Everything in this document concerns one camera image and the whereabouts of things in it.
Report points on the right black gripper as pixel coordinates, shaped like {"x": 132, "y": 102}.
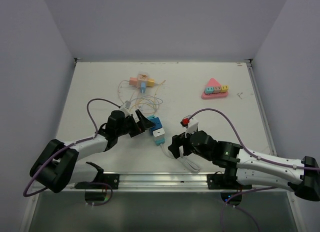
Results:
{"x": 177, "y": 141}

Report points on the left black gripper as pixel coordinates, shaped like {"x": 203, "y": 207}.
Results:
{"x": 143, "y": 123}

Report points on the blue cube socket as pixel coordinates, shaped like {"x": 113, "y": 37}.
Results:
{"x": 157, "y": 123}

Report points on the white usb charger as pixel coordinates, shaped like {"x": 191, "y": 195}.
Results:
{"x": 158, "y": 134}

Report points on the teal power strip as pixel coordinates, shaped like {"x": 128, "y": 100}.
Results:
{"x": 159, "y": 142}

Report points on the pink triangular power strip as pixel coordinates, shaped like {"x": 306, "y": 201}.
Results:
{"x": 213, "y": 83}

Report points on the teal usb charger plug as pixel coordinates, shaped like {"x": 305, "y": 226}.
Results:
{"x": 209, "y": 90}

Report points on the beige usb charger plug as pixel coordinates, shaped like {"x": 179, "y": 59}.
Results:
{"x": 217, "y": 90}

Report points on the yellow usb charger plug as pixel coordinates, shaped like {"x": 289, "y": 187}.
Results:
{"x": 224, "y": 89}

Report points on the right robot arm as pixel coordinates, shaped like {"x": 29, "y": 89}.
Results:
{"x": 303, "y": 176}

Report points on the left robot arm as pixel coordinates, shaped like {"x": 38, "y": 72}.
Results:
{"x": 55, "y": 168}

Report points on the light blue charger plug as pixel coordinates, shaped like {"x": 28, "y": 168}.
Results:
{"x": 143, "y": 87}

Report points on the yellow charger plug on cube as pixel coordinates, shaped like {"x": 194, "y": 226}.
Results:
{"x": 150, "y": 82}

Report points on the orange-pink charger plug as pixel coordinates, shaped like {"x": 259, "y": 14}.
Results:
{"x": 133, "y": 81}

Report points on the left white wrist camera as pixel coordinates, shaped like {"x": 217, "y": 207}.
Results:
{"x": 125, "y": 108}

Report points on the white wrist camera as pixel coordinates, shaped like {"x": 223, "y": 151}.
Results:
{"x": 190, "y": 125}
{"x": 125, "y": 108}

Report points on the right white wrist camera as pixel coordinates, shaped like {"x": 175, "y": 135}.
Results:
{"x": 190, "y": 125}

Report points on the aluminium front rail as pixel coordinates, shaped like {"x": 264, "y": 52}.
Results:
{"x": 190, "y": 181}

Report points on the aluminium rail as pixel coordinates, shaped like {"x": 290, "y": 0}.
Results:
{"x": 190, "y": 181}
{"x": 261, "y": 108}

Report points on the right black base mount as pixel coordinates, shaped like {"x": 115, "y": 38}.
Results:
{"x": 225, "y": 181}

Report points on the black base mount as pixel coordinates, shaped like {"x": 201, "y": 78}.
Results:
{"x": 225, "y": 181}
{"x": 90, "y": 176}

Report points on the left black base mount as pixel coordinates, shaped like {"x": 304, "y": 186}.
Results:
{"x": 90, "y": 176}

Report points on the aluminium right side rail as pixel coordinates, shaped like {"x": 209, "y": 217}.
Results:
{"x": 261, "y": 108}

